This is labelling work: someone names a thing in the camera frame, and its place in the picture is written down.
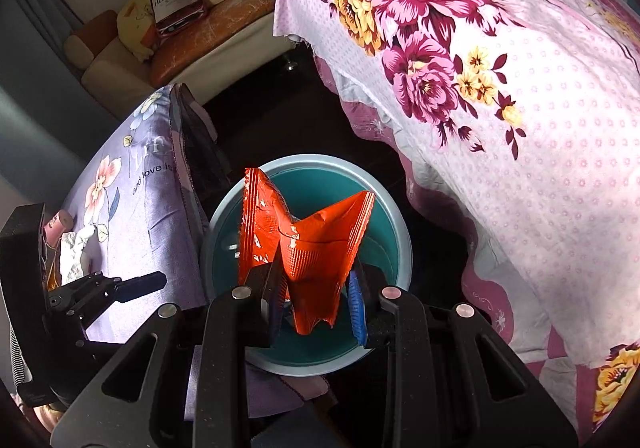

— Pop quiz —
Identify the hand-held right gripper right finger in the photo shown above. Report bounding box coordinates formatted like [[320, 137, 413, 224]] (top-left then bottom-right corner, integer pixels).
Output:
[[348, 264, 581, 448]]

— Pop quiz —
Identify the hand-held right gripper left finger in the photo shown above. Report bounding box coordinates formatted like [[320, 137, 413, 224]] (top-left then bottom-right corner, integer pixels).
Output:
[[50, 259, 288, 448]]

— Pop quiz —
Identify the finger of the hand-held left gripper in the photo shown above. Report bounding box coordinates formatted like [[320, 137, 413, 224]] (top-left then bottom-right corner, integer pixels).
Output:
[[47, 270, 168, 317], [70, 313, 138, 348]]

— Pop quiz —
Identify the orange and cream snack packet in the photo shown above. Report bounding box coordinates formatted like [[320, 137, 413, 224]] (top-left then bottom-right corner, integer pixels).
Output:
[[45, 253, 63, 291]]

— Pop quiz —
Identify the red foil wrapper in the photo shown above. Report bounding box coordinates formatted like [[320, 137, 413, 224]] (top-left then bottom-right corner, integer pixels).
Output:
[[237, 168, 376, 335]]

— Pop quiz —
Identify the teal round bin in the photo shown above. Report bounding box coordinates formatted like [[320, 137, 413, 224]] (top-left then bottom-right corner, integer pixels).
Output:
[[200, 154, 413, 377]]

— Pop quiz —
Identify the pink paper cup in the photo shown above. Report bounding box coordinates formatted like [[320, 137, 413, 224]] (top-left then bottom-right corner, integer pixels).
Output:
[[44, 210, 76, 249]]

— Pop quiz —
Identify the white crumpled paper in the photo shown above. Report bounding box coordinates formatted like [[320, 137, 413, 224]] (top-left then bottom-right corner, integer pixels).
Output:
[[59, 225, 98, 286]]

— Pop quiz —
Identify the purple floral blanket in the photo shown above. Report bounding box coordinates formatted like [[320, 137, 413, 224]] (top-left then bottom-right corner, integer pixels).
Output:
[[10, 84, 338, 424]]

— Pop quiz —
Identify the pink floral bed sheet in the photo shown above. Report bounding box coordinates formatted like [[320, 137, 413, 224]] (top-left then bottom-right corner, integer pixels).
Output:
[[273, 0, 640, 444]]

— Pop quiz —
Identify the cream sofa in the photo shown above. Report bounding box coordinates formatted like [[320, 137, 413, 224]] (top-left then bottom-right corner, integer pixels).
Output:
[[62, 0, 296, 106]]

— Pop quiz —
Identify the blue pillow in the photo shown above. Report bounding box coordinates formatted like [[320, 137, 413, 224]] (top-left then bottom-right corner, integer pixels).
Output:
[[0, 0, 83, 93]]

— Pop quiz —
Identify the yellow pillow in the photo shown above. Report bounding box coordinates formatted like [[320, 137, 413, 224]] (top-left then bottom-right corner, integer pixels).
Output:
[[116, 0, 161, 62]]

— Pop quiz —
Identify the orange seat cushion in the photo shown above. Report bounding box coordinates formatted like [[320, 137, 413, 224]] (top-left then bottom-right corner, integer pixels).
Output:
[[150, 0, 277, 84]]

